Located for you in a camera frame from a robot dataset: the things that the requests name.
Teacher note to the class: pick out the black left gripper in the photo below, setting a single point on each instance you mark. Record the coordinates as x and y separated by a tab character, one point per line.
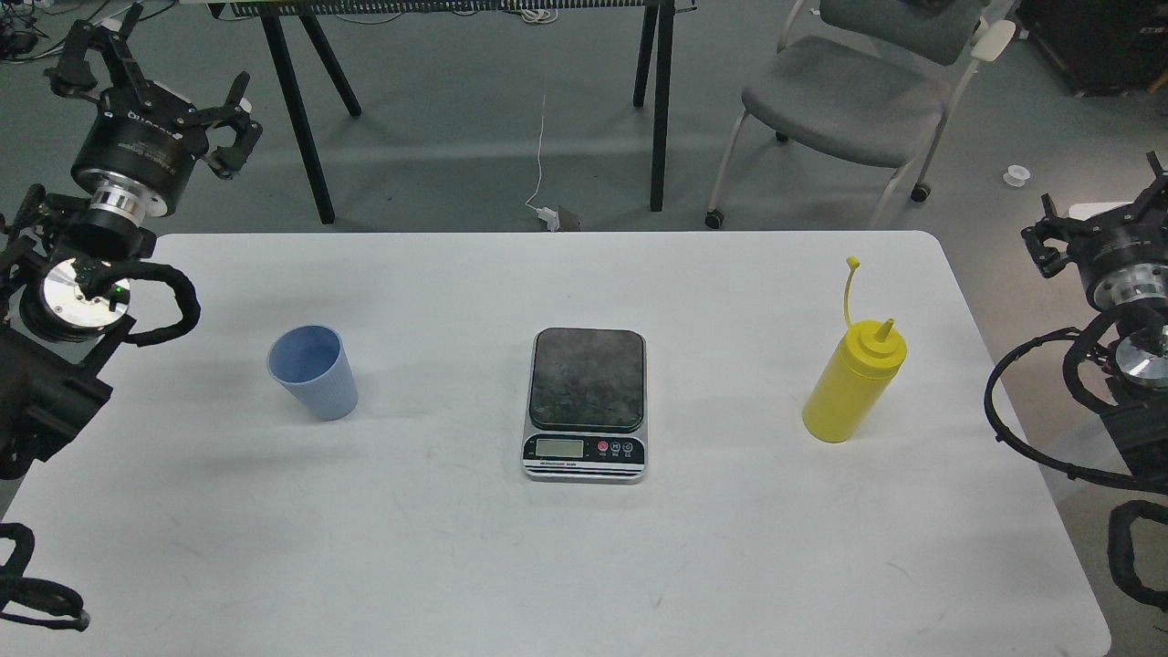
133	139

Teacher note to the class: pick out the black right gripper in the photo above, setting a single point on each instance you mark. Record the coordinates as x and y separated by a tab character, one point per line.
1118	261

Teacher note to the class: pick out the yellow squeeze bottle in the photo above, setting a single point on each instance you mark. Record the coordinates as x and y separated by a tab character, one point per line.
866	359

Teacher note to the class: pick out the blue ribbed plastic cup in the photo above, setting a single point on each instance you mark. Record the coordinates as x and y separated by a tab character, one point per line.
311	363

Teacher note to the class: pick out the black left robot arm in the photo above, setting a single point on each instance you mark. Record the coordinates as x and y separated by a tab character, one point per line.
78	280

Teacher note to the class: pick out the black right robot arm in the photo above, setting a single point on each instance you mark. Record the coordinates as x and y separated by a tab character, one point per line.
1115	366

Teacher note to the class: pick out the digital kitchen scale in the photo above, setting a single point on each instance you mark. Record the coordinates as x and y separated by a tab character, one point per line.
586	415

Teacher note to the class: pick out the white side table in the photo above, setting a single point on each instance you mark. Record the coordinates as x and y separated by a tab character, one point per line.
1084	211

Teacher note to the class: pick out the small white spool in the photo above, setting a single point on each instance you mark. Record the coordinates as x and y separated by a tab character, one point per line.
1016	175

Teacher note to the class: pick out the black cabinet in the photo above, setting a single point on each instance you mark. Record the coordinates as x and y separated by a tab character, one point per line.
1100	48

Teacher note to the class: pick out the grey office chair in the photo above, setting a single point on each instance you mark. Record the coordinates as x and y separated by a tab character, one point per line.
859	107

